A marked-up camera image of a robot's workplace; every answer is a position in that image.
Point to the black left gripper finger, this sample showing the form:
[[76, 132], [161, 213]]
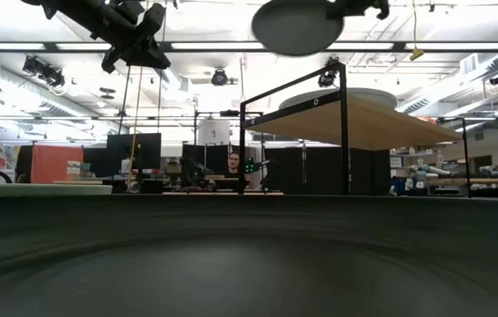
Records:
[[148, 55], [110, 59]]

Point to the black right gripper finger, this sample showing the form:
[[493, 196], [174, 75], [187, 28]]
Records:
[[337, 9]]

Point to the white plate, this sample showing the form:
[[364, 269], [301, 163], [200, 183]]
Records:
[[372, 99]]

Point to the orange plate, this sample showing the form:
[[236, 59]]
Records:
[[427, 119]]

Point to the pale green plate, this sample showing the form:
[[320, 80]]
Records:
[[33, 189]]

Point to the large black plate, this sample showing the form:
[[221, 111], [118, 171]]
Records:
[[249, 264]]

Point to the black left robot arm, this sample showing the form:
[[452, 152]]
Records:
[[82, 11]]

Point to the blue white robot arm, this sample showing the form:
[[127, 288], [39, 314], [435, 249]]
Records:
[[427, 169]]

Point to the orange partition panel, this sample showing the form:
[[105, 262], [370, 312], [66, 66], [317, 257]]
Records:
[[55, 163]]

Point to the background wooden table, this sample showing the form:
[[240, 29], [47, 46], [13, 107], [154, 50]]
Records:
[[77, 181]]

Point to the person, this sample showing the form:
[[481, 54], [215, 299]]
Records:
[[233, 164]]

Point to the background robot with green lights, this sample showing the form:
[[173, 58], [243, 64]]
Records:
[[251, 167]]

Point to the black curtain partition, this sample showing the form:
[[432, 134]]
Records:
[[315, 169]]

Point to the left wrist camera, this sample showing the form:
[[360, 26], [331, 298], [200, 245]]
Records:
[[150, 19]]

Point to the black overhead light rail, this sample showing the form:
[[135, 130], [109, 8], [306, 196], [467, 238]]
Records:
[[400, 46]]

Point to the black frame wooden shelf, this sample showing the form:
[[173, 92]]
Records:
[[363, 127]]

